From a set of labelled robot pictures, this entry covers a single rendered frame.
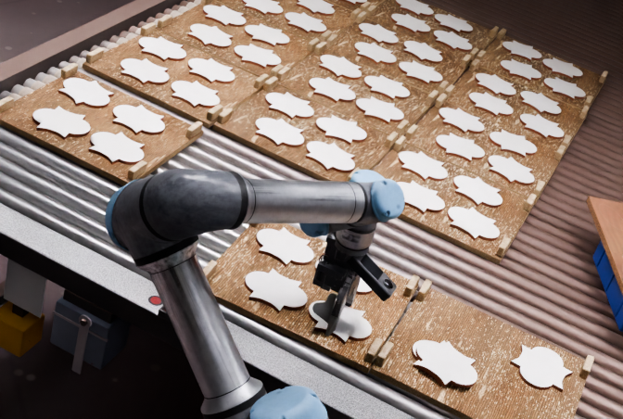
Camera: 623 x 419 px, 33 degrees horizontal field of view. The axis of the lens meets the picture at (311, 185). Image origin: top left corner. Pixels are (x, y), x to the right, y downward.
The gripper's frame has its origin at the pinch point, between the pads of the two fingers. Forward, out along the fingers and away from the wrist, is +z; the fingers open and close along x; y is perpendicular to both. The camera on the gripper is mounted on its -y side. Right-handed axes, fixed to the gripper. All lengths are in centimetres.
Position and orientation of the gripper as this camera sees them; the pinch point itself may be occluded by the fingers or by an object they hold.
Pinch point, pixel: (340, 320)
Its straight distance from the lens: 228.1
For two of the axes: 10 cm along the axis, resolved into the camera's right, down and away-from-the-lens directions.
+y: -9.0, -3.7, 2.2
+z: -2.1, 8.3, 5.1
